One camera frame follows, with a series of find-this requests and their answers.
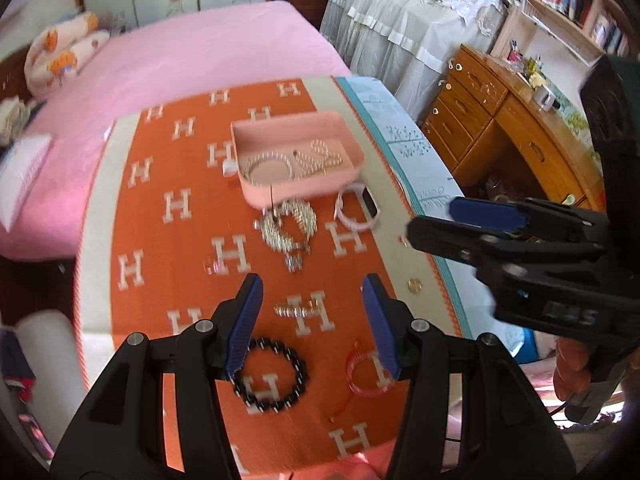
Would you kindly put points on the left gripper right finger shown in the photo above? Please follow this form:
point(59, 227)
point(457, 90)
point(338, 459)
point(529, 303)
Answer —
point(412, 350)

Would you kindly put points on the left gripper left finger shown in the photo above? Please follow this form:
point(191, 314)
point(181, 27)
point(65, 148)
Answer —
point(210, 350)

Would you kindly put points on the pink jewelry tray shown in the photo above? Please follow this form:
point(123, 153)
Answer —
point(303, 155)

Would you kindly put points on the right hand orange glove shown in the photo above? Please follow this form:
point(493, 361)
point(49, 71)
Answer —
point(576, 383)

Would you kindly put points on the gold coin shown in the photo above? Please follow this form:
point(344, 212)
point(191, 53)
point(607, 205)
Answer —
point(414, 286)

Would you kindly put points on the orange H pattern blanket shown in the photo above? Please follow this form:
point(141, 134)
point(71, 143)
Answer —
point(167, 237)

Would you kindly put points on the wooden desk with drawers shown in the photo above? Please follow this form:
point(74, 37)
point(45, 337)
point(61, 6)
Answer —
point(497, 142)

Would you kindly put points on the white tree pattern tablecloth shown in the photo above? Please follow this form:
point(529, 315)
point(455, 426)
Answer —
point(429, 188)

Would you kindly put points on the wooden bookshelf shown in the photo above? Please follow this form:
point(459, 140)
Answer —
point(585, 29)

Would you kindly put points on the white pillow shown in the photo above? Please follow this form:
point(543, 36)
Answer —
point(19, 168)

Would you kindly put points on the white lace furniture cover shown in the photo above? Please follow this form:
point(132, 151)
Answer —
point(408, 44)

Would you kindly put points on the pink bed sheet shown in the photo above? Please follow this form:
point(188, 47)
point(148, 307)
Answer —
point(155, 64)

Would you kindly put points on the folded clothes pile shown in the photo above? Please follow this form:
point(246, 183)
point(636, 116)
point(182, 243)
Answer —
point(14, 117)

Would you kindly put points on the dark wooden headboard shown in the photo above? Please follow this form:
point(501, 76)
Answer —
point(12, 76)

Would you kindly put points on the bear print rolled quilt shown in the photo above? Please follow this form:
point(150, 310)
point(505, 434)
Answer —
point(62, 51)

